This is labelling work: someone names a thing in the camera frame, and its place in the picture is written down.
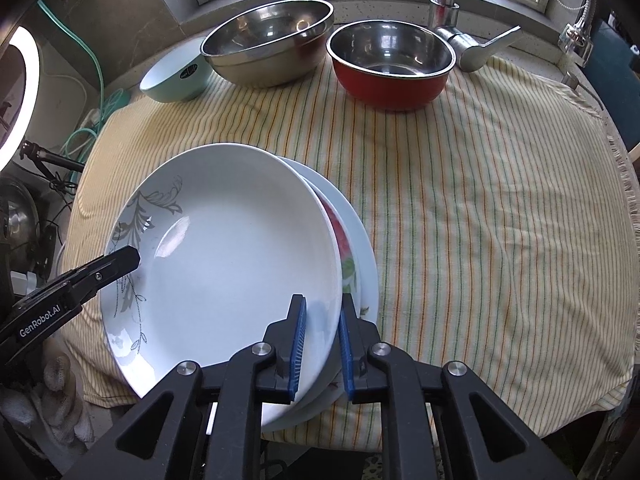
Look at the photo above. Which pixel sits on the person's left hand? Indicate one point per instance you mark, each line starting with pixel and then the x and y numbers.
pixel 60 400

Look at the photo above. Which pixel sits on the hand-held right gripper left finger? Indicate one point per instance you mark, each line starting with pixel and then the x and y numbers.
pixel 299 350

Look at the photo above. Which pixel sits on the pink floral deep plate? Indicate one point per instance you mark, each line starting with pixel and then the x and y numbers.
pixel 364 247

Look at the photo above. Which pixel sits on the white power strip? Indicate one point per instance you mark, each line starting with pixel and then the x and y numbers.
pixel 90 117

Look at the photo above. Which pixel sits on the stainless steel pot lid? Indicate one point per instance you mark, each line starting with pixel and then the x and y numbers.
pixel 20 220

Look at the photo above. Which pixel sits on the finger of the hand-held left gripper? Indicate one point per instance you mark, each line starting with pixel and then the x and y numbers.
pixel 117 265

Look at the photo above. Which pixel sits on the large stainless steel bowl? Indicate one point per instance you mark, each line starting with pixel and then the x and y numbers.
pixel 270 67

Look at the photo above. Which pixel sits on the striped yellow cloth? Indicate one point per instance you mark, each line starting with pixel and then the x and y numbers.
pixel 500 210

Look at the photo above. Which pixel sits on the black tripod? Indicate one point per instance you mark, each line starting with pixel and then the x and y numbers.
pixel 55 157

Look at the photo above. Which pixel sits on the white plate red flower print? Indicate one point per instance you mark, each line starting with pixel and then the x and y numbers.
pixel 345 255

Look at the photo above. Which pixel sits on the white plate grey leaf print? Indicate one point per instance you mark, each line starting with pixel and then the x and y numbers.
pixel 225 260

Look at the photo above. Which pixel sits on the red enamel steel bowl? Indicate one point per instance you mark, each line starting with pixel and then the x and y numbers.
pixel 390 90

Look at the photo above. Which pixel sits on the mint green bowl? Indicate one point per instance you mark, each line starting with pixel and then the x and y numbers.
pixel 175 85

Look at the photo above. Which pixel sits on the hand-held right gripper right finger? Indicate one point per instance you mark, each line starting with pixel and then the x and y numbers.
pixel 346 355

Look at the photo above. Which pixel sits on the chrome kitchen faucet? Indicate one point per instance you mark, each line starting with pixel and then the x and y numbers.
pixel 445 10

